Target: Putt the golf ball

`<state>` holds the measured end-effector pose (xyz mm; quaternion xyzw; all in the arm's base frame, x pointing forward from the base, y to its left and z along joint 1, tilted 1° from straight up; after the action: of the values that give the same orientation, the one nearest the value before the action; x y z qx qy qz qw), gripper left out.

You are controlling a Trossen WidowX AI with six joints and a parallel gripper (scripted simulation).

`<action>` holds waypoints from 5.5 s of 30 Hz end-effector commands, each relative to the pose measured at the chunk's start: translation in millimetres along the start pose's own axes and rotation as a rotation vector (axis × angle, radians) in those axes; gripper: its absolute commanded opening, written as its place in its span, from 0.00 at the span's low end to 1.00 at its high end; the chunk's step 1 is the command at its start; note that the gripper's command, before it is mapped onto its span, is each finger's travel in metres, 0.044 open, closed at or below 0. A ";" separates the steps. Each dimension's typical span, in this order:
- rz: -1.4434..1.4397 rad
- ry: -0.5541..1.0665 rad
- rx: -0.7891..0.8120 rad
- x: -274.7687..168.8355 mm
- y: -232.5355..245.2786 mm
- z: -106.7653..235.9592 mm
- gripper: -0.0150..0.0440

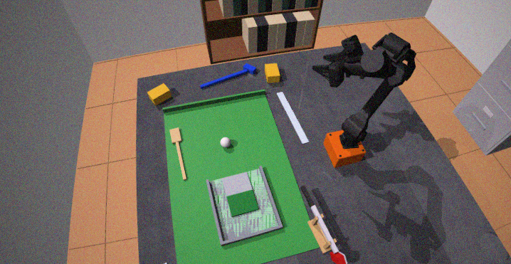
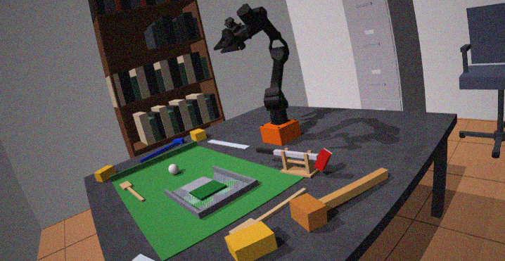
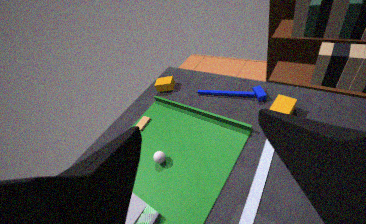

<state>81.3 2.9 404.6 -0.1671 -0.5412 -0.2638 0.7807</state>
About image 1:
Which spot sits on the white ball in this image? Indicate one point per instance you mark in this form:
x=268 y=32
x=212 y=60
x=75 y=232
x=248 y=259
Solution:
x=225 y=142

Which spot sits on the yellow block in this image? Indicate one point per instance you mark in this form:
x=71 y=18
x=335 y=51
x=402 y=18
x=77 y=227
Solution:
x=159 y=94
x=272 y=73

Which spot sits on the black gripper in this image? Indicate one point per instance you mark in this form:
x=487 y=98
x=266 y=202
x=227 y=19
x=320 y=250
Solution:
x=334 y=72

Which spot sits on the green flat surface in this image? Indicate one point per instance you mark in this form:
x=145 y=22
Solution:
x=255 y=141

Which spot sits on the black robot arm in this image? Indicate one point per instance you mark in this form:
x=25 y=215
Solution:
x=385 y=62

